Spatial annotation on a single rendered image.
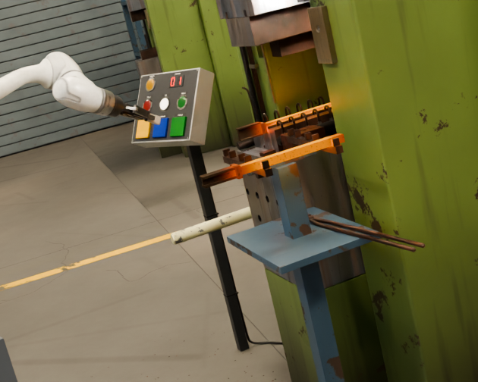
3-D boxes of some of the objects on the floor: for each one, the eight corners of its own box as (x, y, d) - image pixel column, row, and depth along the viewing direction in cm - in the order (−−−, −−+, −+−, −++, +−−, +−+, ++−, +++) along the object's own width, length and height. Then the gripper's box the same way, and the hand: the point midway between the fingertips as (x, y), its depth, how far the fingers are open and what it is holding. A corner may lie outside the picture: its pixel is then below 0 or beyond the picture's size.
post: (240, 352, 358) (177, 101, 331) (237, 349, 362) (174, 101, 335) (249, 348, 359) (187, 99, 333) (245, 345, 363) (183, 98, 336)
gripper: (95, 115, 301) (146, 131, 318) (118, 114, 292) (169, 129, 309) (98, 95, 302) (149, 111, 319) (121, 92, 293) (172, 110, 310)
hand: (152, 118), depth 311 cm, fingers closed
